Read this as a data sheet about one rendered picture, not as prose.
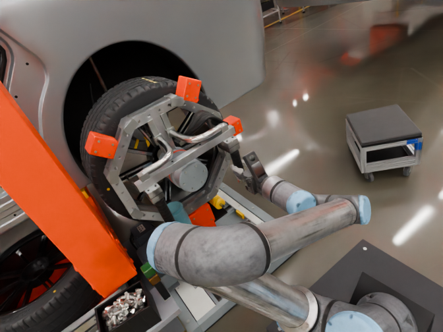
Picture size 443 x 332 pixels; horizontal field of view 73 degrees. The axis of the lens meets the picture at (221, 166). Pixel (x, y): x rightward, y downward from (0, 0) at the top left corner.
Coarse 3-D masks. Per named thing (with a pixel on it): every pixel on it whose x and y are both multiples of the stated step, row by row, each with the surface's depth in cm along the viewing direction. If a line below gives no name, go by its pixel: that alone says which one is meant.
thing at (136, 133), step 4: (136, 128) 167; (136, 132) 168; (140, 132) 169; (132, 136) 172; (136, 136) 169; (140, 136) 170; (132, 140) 173; (140, 140) 176; (144, 140) 177; (132, 144) 174; (140, 144) 177; (144, 144) 178; (136, 148) 176; (140, 148) 178; (144, 148) 179
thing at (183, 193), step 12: (180, 108) 154; (144, 132) 126; (180, 132) 136; (192, 144) 142; (156, 156) 138; (204, 156) 155; (132, 168) 131; (144, 168) 132; (168, 180) 142; (132, 192) 142; (168, 192) 144; (180, 192) 152; (192, 192) 150; (144, 204) 136
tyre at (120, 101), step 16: (128, 80) 133; (144, 80) 127; (160, 80) 126; (112, 96) 123; (128, 96) 116; (144, 96) 119; (160, 96) 122; (96, 112) 123; (112, 112) 114; (128, 112) 117; (96, 128) 115; (112, 128) 116; (80, 144) 130; (96, 160) 117; (96, 176) 119; (208, 176) 152; (112, 192) 125; (112, 208) 129
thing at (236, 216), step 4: (228, 204) 203; (224, 208) 200; (228, 208) 197; (232, 208) 198; (228, 212) 196; (232, 212) 198; (236, 212) 194; (240, 212) 191; (228, 216) 196; (232, 216) 195; (236, 216) 194; (240, 216) 191; (244, 216) 189; (232, 220) 192; (236, 220) 191; (240, 220) 190; (244, 220) 189; (248, 220) 184
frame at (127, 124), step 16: (176, 96) 117; (144, 112) 112; (160, 112) 116; (192, 112) 124; (128, 128) 111; (128, 144) 113; (112, 160) 113; (224, 160) 142; (112, 176) 114; (128, 192) 120; (208, 192) 145; (128, 208) 123; (144, 208) 132; (192, 208) 143
